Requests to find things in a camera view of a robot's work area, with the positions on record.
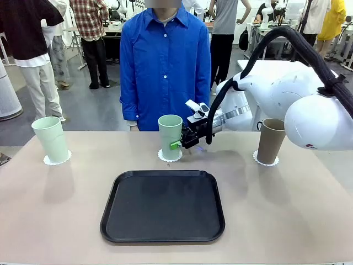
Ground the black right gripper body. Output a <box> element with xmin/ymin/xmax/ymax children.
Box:
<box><xmin>180</xmin><ymin>115</ymin><xmax>209</xmax><ymax>150</ymax></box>

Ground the light green cup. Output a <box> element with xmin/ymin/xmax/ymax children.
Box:
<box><xmin>31</xmin><ymin>116</ymin><xmax>69</xmax><ymax>163</ymax></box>
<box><xmin>158</xmin><ymin>114</ymin><xmax>183</xmax><ymax>160</ymax></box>

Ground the white scalloped paper coaster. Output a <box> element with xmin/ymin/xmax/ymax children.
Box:
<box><xmin>42</xmin><ymin>150</ymin><xmax>73</xmax><ymax>166</ymax></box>
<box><xmin>157</xmin><ymin>148</ymin><xmax>183</xmax><ymax>162</ymax></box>
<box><xmin>252</xmin><ymin>150</ymin><xmax>280</xmax><ymax>167</ymax></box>

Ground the brown cup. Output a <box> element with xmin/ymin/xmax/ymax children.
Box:
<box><xmin>257</xmin><ymin>118</ymin><xmax>287</xmax><ymax>164</ymax></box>

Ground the person's right forearm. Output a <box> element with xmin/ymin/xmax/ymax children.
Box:
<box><xmin>119</xmin><ymin>82</ymin><xmax>140</xmax><ymax>128</ymax></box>

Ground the person's left forearm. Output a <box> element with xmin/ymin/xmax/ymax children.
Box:
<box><xmin>192</xmin><ymin>77</ymin><xmax>212</xmax><ymax>108</ymax></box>

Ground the person in blue shirt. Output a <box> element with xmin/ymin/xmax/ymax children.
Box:
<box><xmin>119</xmin><ymin>0</ymin><xmax>212</xmax><ymax>132</ymax></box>

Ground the black plastic tray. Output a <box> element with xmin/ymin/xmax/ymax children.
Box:
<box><xmin>99</xmin><ymin>169</ymin><xmax>226</xmax><ymax>243</ymax></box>

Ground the white table with metal legs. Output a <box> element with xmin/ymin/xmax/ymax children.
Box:
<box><xmin>237</xmin><ymin>59</ymin><xmax>340</xmax><ymax>132</ymax></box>

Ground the black hanging bag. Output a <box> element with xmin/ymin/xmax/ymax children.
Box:
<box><xmin>238</xmin><ymin>26</ymin><xmax>250</xmax><ymax>51</ymax></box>

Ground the person in grey t-shirt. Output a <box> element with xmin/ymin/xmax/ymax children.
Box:
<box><xmin>208</xmin><ymin>0</ymin><xmax>252</xmax><ymax>96</ymax></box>

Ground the grey background desk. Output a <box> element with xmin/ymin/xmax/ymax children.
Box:
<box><xmin>245</xmin><ymin>22</ymin><xmax>293</xmax><ymax>60</ymax></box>

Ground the seated person in dark top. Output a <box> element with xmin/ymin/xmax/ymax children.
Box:
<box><xmin>255</xmin><ymin>0</ymin><xmax>279</xmax><ymax>25</ymax></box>

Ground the person in patterned grey trousers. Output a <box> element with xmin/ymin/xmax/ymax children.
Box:
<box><xmin>41</xmin><ymin>0</ymin><xmax>73</xmax><ymax>91</ymax></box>

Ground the person in plaid shirt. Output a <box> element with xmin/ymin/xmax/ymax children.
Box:
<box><xmin>68</xmin><ymin>0</ymin><xmax>111</xmax><ymax>89</ymax></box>

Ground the black tripod pole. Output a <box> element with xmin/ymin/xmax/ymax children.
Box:
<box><xmin>296</xmin><ymin>0</ymin><xmax>314</xmax><ymax>31</ymax></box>

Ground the person in cream shirt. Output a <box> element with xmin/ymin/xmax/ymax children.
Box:
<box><xmin>296</xmin><ymin>0</ymin><xmax>331</xmax><ymax>49</ymax></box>

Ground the brown patterned floor object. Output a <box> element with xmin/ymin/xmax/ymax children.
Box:
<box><xmin>0</xmin><ymin>151</ymin><xmax>13</xmax><ymax>166</ymax></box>

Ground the person in yellow coat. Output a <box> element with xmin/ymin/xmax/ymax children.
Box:
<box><xmin>314</xmin><ymin>0</ymin><xmax>347</xmax><ymax>60</ymax></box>

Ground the white cylinder appliance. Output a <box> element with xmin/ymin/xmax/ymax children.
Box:
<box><xmin>0</xmin><ymin>59</ymin><xmax>23</xmax><ymax>121</ymax></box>

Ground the person in black top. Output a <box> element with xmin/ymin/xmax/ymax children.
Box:
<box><xmin>0</xmin><ymin>0</ymin><xmax>67</xmax><ymax>124</ymax></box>

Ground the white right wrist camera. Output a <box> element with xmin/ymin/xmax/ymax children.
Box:
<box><xmin>184</xmin><ymin>99</ymin><xmax>210</xmax><ymax>120</ymax></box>

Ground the black sleeved arm cable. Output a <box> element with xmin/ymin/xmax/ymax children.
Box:
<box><xmin>205</xmin><ymin>26</ymin><xmax>353</xmax><ymax>145</ymax></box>

